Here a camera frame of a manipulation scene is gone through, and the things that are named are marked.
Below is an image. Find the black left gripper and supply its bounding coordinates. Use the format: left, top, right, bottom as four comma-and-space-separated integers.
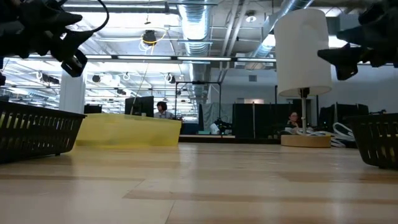
0, 0, 95, 62

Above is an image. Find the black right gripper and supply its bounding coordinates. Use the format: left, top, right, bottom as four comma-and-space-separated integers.
317, 0, 398, 68

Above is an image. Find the white shade wooden base lamp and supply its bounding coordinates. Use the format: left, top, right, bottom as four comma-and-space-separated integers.
273, 7, 333, 148

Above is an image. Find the white building column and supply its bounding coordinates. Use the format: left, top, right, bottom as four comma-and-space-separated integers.
58, 70, 86, 114

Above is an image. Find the small black monitor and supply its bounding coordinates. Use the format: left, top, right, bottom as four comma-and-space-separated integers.
83, 103, 103, 114

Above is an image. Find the black ceiling device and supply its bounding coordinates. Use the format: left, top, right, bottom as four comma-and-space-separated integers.
142, 29, 158, 46

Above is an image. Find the person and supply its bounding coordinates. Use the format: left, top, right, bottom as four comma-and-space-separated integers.
154, 100, 175, 120
285, 111, 305, 135

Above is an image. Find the black mesh basket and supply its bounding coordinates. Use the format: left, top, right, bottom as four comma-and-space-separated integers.
343, 113, 398, 170
0, 100, 87, 164

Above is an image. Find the black computer monitor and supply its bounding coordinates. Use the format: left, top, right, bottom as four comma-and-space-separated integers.
124, 95, 155, 119

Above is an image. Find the yellow translucent plastic bin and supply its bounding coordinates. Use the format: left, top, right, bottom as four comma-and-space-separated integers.
75, 113, 182, 147

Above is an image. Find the black table edge bar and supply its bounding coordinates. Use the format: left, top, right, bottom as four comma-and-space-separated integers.
178, 134, 282, 145

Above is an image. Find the small black background robot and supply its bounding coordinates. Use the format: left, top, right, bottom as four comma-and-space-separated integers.
213, 117, 233, 135

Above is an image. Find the grey fabric partition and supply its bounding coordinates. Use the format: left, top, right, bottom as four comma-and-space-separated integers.
200, 102, 234, 131

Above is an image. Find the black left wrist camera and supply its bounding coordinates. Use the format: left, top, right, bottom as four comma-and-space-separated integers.
60, 49, 89, 78

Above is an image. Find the white cable bundle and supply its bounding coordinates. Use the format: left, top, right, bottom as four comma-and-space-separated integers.
297, 122, 357, 147

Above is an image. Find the silver spiral ventilation duct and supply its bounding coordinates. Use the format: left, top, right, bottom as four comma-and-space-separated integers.
177, 0, 213, 103

